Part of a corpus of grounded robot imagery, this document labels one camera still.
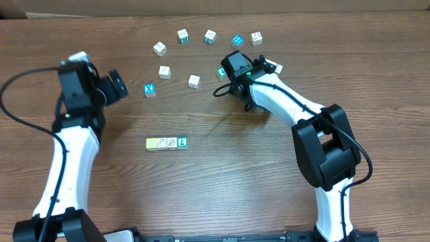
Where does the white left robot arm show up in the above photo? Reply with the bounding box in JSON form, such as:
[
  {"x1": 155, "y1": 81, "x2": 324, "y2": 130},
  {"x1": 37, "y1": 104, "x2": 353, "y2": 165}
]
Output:
[{"x1": 13, "y1": 61, "x2": 128, "y2": 241}]

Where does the yellow-edged wooden block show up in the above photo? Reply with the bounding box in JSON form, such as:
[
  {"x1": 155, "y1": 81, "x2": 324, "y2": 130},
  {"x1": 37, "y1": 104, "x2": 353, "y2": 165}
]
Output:
[{"x1": 153, "y1": 42, "x2": 167, "y2": 56}]

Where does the blue X wooden block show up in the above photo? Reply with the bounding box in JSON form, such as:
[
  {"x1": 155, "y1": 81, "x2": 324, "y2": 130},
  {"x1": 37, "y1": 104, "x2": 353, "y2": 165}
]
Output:
[{"x1": 144, "y1": 83, "x2": 156, "y2": 97}]

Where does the green 7 wooden block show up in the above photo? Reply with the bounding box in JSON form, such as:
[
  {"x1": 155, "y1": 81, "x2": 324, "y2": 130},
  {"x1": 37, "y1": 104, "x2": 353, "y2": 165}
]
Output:
[{"x1": 177, "y1": 136, "x2": 188, "y2": 150}]

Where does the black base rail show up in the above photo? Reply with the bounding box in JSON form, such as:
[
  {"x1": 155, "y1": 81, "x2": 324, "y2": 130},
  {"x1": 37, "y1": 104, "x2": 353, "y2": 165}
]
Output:
[{"x1": 103, "y1": 228, "x2": 380, "y2": 242}]

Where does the yellow G wooden block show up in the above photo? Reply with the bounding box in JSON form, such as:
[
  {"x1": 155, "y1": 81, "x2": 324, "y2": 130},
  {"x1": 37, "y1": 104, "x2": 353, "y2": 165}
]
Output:
[{"x1": 265, "y1": 59, "x2": 277, "y2": 66}]

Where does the green J wooden block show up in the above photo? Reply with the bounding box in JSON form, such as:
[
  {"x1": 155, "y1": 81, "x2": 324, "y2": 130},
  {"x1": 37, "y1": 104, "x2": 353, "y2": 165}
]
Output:
[{"x1": 204, "y1": 30, "x2": 216, "y2": 45}]

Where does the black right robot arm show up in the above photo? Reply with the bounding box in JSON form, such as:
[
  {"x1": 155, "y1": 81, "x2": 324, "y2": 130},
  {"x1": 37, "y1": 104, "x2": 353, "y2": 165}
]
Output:
[{"x1": 221, "y1": 50, "x2": 363, "y2": 241}]

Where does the yellow O wooden block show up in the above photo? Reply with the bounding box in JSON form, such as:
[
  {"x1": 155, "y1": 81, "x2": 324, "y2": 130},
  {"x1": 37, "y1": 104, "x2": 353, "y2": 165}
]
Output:
[{"x1": 251, "y1": 32, "x2": 263, "y2": 46}]

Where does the plain globe wooden block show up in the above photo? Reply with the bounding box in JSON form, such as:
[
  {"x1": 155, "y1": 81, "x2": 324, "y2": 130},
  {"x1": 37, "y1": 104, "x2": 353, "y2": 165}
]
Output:
[{"x1": 159, "y1": 66, "x2": 171, "y2": 79}]

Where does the green K wooden block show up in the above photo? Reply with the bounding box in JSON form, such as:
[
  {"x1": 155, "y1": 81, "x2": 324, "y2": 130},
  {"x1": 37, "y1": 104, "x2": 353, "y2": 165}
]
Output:
[{"x1": 177, "y1": 29, "x2": 189, "y2": 44}]

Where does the blue D wooden block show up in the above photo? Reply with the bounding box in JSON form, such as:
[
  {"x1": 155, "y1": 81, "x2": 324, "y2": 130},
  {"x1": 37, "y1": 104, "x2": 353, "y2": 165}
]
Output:
[{"x1": 188, "y1": 75, "x2": 200, "y2": 89}]

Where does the red Y wooden block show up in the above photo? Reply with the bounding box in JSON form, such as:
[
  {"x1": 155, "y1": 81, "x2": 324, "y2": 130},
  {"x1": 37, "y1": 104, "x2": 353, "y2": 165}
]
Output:
[{"x1": 167, "y1": 137, "x2": 178, "y2": 150}]

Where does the green 4 wooden block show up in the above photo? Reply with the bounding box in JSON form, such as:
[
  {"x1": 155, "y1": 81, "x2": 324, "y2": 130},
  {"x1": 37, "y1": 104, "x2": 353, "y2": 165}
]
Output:
[{"x1": 217, "y1": 67, "x2": 226, "y2": 81}]

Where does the yellow-top wooden block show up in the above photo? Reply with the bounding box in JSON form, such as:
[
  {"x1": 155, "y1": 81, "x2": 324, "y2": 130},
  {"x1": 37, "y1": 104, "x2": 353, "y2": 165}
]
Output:
[{"x1": 146, "y1": 138, "x2": 157, "y2": 151}]

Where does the yellow anchor wooden block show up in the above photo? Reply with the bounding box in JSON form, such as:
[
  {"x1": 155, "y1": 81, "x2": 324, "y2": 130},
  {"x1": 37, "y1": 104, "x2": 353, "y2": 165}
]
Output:
[{"x1": 275, "y1": 64, "x2": 283, "y2": 75}]

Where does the green-edged picture wooden block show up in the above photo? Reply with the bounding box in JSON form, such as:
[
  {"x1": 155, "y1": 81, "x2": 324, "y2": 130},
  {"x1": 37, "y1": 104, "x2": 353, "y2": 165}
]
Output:
[{"x1": 157, "y1": 137, "x2": 167, "y2": 151}]

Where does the blue-top wooden block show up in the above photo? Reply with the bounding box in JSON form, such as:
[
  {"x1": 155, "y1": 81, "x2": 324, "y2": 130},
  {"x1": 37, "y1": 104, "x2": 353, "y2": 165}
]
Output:
[{"x1": 230, "y1": 35, "x2": 244, "y2": 49}]

